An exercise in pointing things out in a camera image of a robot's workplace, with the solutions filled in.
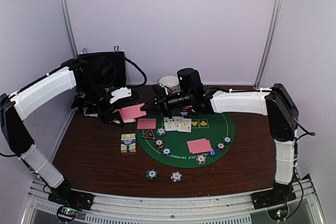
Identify left aluminium post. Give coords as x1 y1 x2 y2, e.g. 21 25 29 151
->
60 0 78 59

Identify aluminium post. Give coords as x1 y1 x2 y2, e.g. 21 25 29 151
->
60 0 78 59
253 0 283 89

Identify pink playing card deck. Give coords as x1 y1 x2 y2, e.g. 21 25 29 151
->
113 109 136 123

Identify blue round dealer button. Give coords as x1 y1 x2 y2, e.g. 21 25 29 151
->
208 148 218 157

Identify black red triangle all-in marker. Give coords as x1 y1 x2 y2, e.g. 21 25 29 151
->
142 129 156 140

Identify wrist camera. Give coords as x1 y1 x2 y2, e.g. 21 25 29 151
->
177 68 204 96
110 87 132 104

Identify gold blue card box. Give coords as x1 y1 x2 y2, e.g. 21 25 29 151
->
120 133 137 154

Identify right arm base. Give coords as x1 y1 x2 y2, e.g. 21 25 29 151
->
251 189 297 221

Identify round green poker mat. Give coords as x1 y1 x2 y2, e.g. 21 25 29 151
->
135 112 235 168

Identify dark chips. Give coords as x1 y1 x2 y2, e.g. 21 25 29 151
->
162 147 172 156
223 136 232 144

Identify dark blue chip stack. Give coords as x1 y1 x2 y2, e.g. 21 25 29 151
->
146 169 158 179

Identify upper white ceramic bowl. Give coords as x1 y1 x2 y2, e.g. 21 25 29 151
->
159 76 180 93

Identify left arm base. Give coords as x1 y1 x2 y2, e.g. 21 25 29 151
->
48 191 94 223

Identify light blue chip stack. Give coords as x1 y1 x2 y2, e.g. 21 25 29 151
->
170 172 182 182

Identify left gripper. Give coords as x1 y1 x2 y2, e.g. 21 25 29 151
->
79 79 124 127

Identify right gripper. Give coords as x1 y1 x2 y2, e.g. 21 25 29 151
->
141 87 194 119

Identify aluminium front rail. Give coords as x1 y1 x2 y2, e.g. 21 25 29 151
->
20 174 328 224

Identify right aluminium post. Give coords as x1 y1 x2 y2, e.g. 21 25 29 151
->
253 0 283 89

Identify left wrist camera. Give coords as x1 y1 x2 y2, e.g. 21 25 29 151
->
110 87 132 104

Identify two of clubs card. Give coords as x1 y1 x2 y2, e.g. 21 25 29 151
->
164 117 174 132

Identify black poker chip case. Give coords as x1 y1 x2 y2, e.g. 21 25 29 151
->
70 46 127 114

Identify two of spades card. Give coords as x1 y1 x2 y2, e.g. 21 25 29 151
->
172 116 182 131

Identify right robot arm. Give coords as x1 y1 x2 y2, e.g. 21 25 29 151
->
141 83 316 204

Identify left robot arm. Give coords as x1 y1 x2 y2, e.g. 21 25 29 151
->
1 56 136 205

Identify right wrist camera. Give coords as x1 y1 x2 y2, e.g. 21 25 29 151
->
177 68 204 96

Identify brown chips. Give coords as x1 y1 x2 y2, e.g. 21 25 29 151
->
216 142 226 151
155 139 165 150

